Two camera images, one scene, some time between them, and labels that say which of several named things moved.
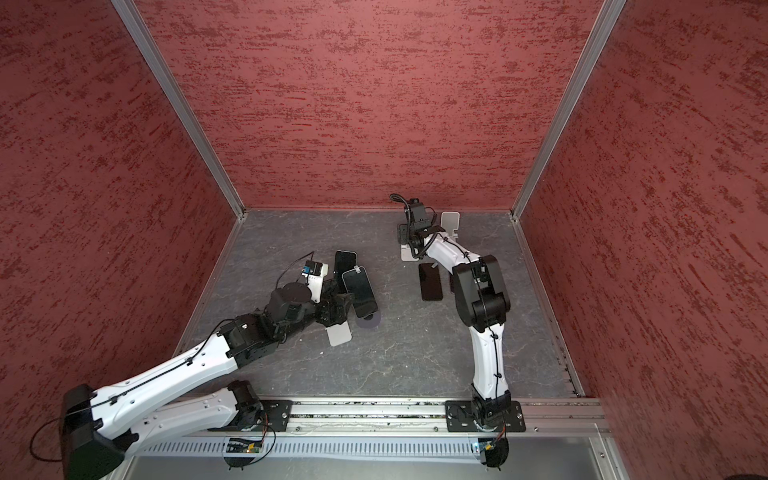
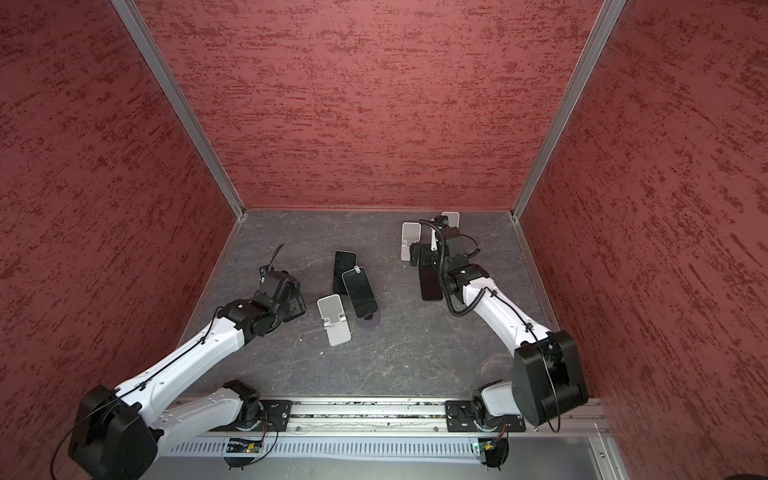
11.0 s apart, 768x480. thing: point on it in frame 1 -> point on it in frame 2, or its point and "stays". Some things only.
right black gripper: (404, 234) -> (425, 257)
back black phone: (344, 261) stays
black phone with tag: (430, 282) stays
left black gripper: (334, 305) -> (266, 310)
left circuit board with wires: (243, 446) stays
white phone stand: (450, 221) stays
